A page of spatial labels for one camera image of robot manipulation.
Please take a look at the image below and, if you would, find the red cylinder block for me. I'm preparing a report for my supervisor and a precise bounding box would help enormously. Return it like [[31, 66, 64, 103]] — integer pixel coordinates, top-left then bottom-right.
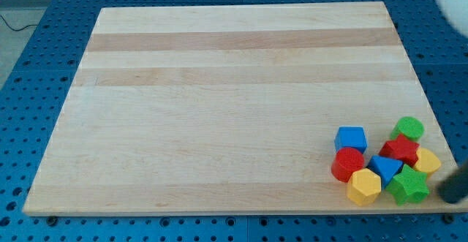
[[331, 147, 364, 183]]

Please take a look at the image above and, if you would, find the green star block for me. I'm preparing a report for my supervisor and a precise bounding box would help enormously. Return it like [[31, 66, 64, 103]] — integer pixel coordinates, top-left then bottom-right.
[[385, 164, 430, 205]]

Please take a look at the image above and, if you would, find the red star block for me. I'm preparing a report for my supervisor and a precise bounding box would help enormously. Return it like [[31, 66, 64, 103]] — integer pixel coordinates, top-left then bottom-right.
[[379, 134, 420, 167]]

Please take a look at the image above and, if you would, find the yellow pentagon block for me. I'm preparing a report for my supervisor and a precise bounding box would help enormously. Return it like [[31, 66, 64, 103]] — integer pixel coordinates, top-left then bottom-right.
[[412, 147, 442, 178]]

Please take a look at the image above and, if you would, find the green cylinder block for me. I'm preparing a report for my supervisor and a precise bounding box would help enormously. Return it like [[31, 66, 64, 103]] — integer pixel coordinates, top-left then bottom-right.
[[390, 116, 425, 141]]

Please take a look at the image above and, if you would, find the light wooden board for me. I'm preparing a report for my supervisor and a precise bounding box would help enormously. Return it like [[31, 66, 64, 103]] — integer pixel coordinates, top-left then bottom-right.
[[23, 1, 467, 216]]

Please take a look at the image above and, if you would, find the black floor cable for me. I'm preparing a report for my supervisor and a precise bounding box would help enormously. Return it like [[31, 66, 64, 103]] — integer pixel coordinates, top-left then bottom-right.
[[0, 14, 39, 32]]

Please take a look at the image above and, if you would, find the blue triangle block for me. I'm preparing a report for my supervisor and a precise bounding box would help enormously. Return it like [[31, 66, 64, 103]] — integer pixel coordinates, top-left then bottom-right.
[[367, 156, 403, 189]]

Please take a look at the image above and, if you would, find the blue cube block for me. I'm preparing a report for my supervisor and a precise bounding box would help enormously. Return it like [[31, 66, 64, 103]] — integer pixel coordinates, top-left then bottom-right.
[[334, 126, 368, 154]]

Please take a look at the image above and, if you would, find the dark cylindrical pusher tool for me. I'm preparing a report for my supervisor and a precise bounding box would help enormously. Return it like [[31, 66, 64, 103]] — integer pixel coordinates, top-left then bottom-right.
[[437, 162, 467, 204]]

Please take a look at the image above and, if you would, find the yellow hexagon block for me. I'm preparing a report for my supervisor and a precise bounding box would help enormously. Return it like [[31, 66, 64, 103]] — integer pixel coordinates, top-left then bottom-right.
[[346, 168, 382, 206]]

